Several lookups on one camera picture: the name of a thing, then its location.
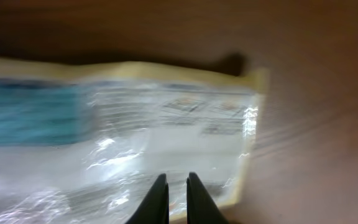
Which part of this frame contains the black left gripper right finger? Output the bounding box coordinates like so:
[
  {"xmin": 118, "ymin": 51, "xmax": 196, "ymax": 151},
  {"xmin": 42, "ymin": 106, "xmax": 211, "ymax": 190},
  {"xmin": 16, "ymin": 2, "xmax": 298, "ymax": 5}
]
[{"xmin": 186, "ymin": 172, "xmax": 229, "ymax": 224}]

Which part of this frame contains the beige wet wipes packet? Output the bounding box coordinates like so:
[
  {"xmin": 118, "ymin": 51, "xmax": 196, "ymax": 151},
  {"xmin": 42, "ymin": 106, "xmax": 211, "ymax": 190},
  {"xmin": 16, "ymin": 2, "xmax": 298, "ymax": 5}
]
[{"xmin": 0, "ymin": 58, "xmax": 269, "ymax": 223}]

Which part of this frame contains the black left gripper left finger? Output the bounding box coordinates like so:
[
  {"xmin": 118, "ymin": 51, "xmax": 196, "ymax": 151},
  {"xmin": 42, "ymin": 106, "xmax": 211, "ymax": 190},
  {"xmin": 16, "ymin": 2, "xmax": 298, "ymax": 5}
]
[{"xmin": 126, "ymin": 174, "xmax": 169, "ymax": 224}]

